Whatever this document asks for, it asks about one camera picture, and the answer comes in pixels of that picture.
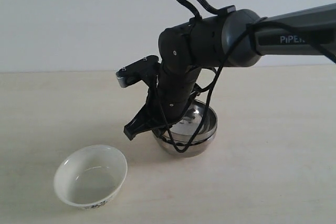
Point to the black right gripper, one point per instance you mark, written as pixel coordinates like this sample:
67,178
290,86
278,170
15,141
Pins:
165,103

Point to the smooth stainless steel bowl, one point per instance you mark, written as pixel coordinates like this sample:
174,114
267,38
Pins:
198,145

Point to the ribbed stainless steel bowl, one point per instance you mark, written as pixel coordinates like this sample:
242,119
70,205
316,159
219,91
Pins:
192,118

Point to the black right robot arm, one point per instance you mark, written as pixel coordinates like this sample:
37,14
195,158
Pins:
235,38

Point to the white ceramic bowl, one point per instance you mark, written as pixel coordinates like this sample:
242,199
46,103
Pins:
91,177

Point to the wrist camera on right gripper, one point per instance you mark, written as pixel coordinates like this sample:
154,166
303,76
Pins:
144,70

